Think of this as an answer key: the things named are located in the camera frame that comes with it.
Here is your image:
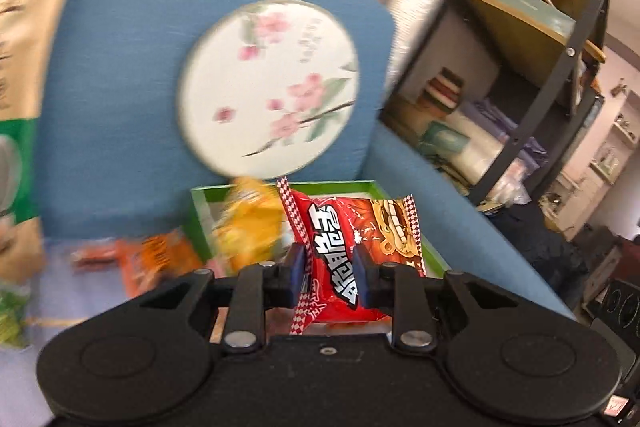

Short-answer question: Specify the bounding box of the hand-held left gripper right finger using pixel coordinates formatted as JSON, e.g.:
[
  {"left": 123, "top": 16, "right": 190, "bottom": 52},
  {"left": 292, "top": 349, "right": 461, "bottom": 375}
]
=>
[{"left": 352, "top": 246, "right": 501, "bottom": 354}]

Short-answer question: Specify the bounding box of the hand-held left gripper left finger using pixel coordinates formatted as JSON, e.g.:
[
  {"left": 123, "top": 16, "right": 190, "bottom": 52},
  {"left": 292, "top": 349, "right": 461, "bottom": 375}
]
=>
[{"left": 140, "top": 243, "right": 313, "bottom": 354}]

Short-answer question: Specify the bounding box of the red checkered snack packet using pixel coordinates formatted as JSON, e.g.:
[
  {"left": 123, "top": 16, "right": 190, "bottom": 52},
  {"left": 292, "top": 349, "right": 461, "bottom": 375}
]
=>
[{"left": 276, "top": 177, "right": 428, "bottom": 337}]

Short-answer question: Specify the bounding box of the yellow chip packet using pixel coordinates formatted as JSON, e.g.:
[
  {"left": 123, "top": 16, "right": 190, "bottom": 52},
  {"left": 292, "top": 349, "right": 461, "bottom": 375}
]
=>
[{"left": 210, "top": 176, "right": 286, "bottom": 275}]

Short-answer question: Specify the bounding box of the green cardboard box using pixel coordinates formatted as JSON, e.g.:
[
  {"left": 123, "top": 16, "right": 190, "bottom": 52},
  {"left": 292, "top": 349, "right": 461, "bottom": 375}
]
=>
[{"left": 190, "top": 179, "right": 451, "bottom": 280}]

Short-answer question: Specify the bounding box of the orange snack packet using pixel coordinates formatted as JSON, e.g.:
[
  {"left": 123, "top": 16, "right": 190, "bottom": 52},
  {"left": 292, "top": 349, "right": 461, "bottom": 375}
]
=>
[{"left": 117, "top": 229, "right": 206, "bottom": 298}]

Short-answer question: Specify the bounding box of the green tissue box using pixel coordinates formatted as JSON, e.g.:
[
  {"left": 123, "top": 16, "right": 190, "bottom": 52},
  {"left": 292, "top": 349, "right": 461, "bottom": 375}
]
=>
[{"left": 417, "top": 122, "right": 471, "bottom": 158}]

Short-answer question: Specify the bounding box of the white paper roll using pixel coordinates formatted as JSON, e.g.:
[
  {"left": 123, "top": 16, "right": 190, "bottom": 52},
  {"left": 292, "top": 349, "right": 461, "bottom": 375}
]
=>
[{"left": 445, "top": 109, "right": 506, "bottom": 185}]

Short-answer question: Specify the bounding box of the round floral fan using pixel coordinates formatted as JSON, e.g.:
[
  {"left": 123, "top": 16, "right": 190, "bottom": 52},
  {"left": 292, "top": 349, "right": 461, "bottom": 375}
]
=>
[{"left": 176, "top": 0, "right": 361, "bottom": 180}]

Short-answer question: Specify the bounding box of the striped round stack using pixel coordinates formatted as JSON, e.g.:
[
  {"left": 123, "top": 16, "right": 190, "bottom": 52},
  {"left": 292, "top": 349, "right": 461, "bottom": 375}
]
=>
[{"left": 425, "top": 67, "right": 466, "bottom": 110}]

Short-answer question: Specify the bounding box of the black metal shelf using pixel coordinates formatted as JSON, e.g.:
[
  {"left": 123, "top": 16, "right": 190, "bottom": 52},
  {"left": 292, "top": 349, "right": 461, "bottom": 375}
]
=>
[{"left": 380, "top": 0, "right": 616, "bottom": 208}]

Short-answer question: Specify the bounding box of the blue armchair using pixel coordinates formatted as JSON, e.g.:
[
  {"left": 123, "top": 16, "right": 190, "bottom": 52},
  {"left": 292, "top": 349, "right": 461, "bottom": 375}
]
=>
[{"left": 0, "top": 0, "right": 576, "bottom": 323}]

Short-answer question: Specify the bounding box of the white plastic film roll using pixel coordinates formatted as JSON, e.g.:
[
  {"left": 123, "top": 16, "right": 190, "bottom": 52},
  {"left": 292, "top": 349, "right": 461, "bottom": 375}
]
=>
[{"left": 385, "top": 0, "right": 453, "bottom": 92}]

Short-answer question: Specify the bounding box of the teal flat box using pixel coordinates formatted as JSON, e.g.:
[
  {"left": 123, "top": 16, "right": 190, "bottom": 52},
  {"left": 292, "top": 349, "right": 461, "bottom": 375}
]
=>
[{"left": 485, "top": 0, "right": 576, "bottom": 42}]

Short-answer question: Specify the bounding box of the large beige green food bag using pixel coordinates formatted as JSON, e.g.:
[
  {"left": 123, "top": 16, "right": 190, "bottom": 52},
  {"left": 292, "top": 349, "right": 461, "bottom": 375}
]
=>
[{"left": 0, "top": 0, "right": 88, "bottom": 348}]

